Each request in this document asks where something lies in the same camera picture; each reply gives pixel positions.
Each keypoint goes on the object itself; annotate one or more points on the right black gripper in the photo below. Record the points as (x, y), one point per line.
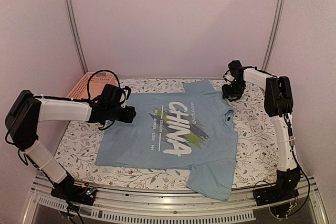
(227, 92)

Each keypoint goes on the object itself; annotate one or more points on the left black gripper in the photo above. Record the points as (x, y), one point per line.
(129, 116)

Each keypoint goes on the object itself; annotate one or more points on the light blue printed t-shirt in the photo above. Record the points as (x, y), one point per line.
(192, 130)

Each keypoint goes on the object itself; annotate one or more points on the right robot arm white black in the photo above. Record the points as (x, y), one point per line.
(278, 105)

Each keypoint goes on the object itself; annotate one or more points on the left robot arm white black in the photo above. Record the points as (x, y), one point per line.
(29, 110)

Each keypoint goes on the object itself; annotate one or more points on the pink plastic basket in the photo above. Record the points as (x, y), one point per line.
(96, 85)

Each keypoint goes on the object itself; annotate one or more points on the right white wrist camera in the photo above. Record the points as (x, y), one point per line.
(228, 77)

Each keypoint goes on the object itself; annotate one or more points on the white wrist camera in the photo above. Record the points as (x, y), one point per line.
(124, 96)
(228, 77)

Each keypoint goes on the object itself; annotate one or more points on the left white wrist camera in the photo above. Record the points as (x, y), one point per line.
(124, 96)

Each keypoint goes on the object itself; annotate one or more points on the aluminium front rail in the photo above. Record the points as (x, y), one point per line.
(123, 205)

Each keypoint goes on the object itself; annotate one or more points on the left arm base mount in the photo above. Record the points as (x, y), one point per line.
(68, 190)

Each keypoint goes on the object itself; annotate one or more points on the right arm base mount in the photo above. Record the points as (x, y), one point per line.
(265, 193)

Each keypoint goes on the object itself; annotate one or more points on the right aluminium frame post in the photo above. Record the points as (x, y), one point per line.
(273, 34)

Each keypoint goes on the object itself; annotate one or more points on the aluminium frame post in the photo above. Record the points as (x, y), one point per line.
(75, 35)
(273, 34)

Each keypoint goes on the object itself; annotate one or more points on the left aluminium frame post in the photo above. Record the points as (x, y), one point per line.
(75, 35)

